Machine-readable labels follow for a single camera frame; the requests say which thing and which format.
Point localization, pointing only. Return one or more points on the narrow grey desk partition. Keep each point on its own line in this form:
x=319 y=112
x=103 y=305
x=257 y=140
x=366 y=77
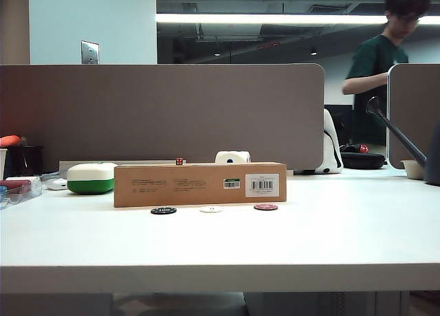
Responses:
x=412 y=116

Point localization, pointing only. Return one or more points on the white paper bowl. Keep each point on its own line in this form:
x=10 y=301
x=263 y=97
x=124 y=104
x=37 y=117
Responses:
x=414 y=170

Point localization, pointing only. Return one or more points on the dark grey watering can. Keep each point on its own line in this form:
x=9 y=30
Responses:
x=398 y=134

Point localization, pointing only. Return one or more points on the long ceiling light bar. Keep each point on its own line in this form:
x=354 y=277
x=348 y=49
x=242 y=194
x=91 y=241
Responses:
x=268 y=18

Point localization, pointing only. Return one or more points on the small white earbud case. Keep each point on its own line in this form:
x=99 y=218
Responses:
x=56 y=184

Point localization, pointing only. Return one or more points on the metal wall switch plate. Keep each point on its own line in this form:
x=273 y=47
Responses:
x=90 y=52

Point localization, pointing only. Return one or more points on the blue poker chip stack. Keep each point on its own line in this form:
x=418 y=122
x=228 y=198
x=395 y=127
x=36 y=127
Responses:
x=2 y=192

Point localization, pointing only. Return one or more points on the white and black plastic device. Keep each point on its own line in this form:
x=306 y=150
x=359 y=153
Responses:
x=331 y=147

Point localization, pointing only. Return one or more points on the wide grey desk partition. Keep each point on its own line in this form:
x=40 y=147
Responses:
x=172 y=110

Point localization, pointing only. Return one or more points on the person in green shirt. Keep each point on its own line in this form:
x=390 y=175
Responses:
x=374 y=62

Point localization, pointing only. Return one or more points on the black zip case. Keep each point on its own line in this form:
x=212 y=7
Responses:
x=362 y=160

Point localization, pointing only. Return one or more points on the white and green lidded container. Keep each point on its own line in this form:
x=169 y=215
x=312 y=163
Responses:
x=90 y=178

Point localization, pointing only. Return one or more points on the red and black headphones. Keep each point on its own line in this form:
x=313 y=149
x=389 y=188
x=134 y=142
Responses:
x=362 y=147

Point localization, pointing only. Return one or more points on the brown cardboard rectangular box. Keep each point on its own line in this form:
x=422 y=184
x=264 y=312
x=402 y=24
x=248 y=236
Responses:
x=154 y=185

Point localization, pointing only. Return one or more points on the large white die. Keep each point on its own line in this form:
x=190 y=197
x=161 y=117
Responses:
x=233 y=157

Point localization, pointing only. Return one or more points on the black poker chip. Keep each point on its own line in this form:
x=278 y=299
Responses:
x=163 y=211

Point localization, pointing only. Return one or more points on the red poker chip stack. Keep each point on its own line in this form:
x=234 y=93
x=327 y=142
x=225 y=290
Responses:
x=15 y=184

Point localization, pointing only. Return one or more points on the small red die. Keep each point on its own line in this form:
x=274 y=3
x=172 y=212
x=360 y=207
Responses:
x=179 y=161

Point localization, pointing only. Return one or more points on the clear plastic chip case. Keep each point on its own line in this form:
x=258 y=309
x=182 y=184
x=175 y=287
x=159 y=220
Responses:
x=24 y=196

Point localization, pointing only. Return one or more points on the black computer monitor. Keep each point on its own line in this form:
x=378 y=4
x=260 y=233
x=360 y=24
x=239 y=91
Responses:
x=340 y=123

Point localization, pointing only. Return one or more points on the black cup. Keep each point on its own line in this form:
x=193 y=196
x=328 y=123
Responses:
x=27 y=160

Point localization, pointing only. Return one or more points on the orange object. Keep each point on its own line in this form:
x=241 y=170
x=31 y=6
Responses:
x=9 y=141

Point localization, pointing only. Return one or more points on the white poker chip stack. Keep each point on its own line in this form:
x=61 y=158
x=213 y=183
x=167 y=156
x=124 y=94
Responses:
x=34 y=182

